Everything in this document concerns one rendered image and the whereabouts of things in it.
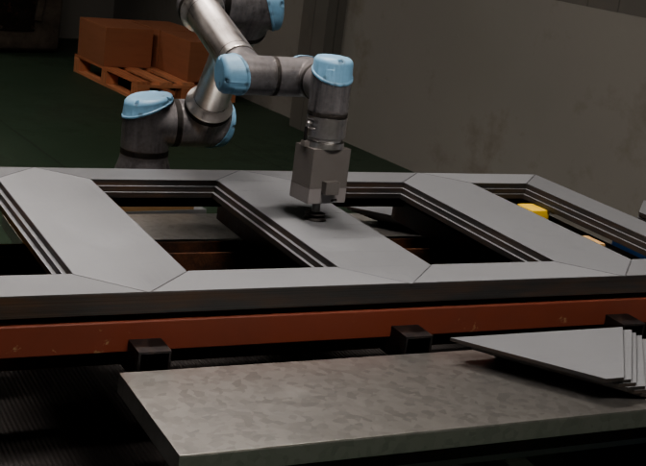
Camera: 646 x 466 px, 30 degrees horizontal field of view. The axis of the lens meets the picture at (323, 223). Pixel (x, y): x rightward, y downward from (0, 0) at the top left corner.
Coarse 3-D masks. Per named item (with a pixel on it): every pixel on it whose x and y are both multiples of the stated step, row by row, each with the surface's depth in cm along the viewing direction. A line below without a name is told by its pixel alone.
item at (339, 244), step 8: (304, 240) 211; (312, 240) 212; (320, 240) 213; (328, 240) 213; (336, 240) 214; (344, 240) 215; (352, 240) 215; (360, 240) 216; (368, 240) 216; (376, 240) 217; (384, 240) 218; (312, 248) 207; (320, 248) 208; (328, 248) 208; (336, 248) 209; (344, 248) 210; (352, 248) 210; (360, 248) 211; (368, 248) 212; (376, 248) 212; (384, 248) 213; (392, 248) 214; (400, 248) 214
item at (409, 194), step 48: (0, 192) 222; (144, 192) 239; (192, 192) 244; (384, 192) 264; (528, 192) 280; (288, 240) 214; (480, 240) 237; (624, 240) 249; (288, 288) 185; (336, 288) 189; (384, 288) 193; (432, 288) 197; (480, 288) 202; (528, 288) 206; (576, 288) 211; (624, 288) 216
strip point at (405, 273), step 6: (354, 270) 198; (360, 270) 198; (366, 270) 199; (372, 270) 199; (378, 270) 199; (384, 270) 200; (390, 270) 200; (396, 270) 201; (402, 270) 201; (408, 270) 202; (414, 270) 202; (420, 270) 202; (384, 276) 197; (390, 276) 197; (396, 276) 198; (402, 276) 198; (408, 276) 198; (414, 276) 199
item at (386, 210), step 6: (354, 210) 293; (360, 210) 292; (366, 210) 291; (372, 210) 291; (378, 210) 292; (384, 210) 292; (390, 210) 293; (366, 216) 295; (372, 216) 294; (378, 216) 291; (384, 216) 290; (390, 216) 289; (390, 222) 296; (396, 222) 293
